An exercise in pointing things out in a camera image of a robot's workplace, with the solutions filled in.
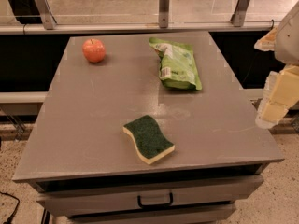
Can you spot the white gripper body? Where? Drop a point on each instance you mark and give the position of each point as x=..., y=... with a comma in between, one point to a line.
x=288, y=41

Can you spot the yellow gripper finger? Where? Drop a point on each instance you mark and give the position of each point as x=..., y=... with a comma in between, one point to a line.
x=280, y=94
x=267, y=42

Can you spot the green rice chip bag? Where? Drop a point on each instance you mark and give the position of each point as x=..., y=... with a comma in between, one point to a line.
x=178, y=69

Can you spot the green and yellow sponge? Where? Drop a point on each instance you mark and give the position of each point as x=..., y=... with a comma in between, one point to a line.
x=150, y=143

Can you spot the grey drawer cabinet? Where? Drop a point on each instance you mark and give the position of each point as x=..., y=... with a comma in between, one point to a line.
x=112, y=145

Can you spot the grey bottom drawer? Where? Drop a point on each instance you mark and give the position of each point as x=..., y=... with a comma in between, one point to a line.
x=177, y=215

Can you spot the grey drawer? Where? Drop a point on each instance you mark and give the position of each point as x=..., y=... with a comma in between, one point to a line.
x=90, y=201
x=177, y=215

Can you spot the red apple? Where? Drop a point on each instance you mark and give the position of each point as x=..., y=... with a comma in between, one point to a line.
x=94, y=50

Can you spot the grey top drawer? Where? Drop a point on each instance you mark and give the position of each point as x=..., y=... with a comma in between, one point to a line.
x=90, y=201

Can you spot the person in dark clothes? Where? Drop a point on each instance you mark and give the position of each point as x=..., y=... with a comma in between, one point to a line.
x=25, y=11

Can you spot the middle metal glass bracket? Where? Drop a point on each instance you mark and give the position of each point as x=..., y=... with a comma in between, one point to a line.
x=163, y=16

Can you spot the black drawer handle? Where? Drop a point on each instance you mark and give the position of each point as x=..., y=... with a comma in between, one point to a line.
x=155, y=201

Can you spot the left metal glass bracket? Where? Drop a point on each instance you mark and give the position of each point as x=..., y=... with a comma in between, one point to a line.
x=46, y=16

